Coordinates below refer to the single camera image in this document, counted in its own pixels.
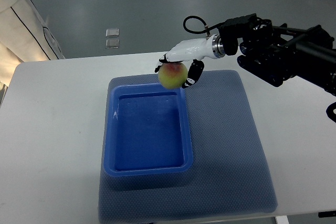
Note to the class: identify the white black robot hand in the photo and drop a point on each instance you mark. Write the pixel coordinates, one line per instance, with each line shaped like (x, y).
(190, 53)

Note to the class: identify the green red peach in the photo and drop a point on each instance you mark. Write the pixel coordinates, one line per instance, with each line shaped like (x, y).
(172, 75)

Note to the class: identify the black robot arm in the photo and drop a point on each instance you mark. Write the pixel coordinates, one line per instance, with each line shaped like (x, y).
(278, 53)

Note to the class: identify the lower metal floor plate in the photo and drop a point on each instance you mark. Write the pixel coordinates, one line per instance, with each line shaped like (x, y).
(112, 43)

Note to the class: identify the metal floor plate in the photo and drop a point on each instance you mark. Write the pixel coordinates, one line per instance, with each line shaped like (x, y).
(112, 32)
(112, 43)

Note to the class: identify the upper metal floor plate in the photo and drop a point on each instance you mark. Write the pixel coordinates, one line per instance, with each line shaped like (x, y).
(112, 32)

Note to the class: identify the blue plastic tray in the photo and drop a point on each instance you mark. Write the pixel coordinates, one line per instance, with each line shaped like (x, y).
(147, 131)

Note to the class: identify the grey blue textured mat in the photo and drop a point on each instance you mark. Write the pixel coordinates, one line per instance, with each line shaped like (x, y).
(229, 175)

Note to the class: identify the white fabric with black lines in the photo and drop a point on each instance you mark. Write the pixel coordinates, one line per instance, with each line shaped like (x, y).
(25, 37)

